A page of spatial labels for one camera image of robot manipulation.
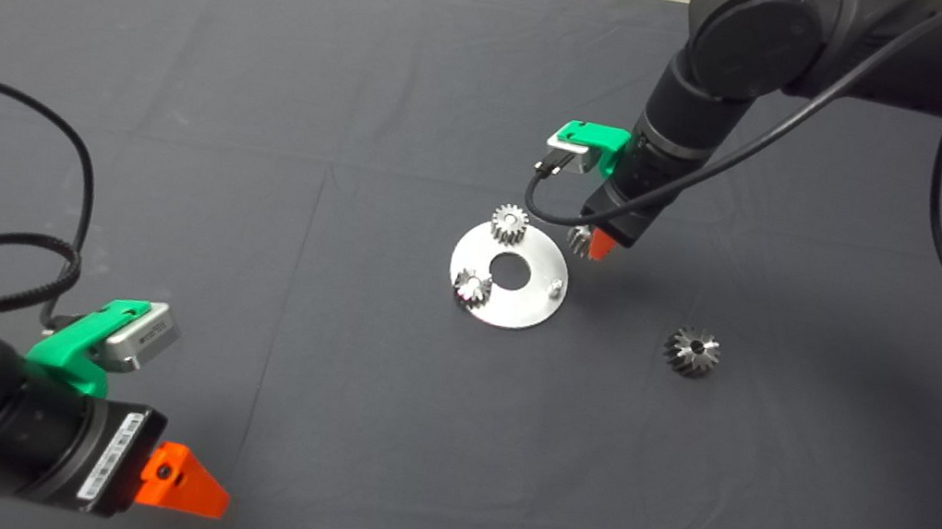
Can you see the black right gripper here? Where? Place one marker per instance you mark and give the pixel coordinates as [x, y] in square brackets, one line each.
[620, 217]

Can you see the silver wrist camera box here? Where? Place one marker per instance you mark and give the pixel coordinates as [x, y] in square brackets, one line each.
[571, 158]
[146, 330]

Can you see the small dark steel gear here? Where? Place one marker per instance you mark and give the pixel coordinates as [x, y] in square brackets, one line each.
[579, 241]

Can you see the large steel gear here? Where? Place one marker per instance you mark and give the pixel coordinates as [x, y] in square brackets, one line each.
[681, 357]

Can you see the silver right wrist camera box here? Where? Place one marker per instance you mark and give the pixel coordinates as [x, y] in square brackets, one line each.
[571, 158]

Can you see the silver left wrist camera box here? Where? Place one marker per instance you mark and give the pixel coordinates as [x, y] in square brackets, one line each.
[146, 330]

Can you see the green left camera mount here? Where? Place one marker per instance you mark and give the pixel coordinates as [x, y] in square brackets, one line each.
[60, 348]

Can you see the round metal plate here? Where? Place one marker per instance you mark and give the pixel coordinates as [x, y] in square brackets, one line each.
[510, 312]

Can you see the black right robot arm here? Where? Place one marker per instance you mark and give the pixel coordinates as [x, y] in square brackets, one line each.
[747, 44]

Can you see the green right camera mount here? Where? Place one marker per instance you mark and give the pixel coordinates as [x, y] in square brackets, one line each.
[597, 139]

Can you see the dark grey table cloth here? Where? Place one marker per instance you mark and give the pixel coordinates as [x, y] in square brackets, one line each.
[365, 99]

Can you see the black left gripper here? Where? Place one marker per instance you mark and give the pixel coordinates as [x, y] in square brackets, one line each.
[113, 458]

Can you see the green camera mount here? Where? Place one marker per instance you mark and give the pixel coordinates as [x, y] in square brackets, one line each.
[60, 348]
[597, 139]

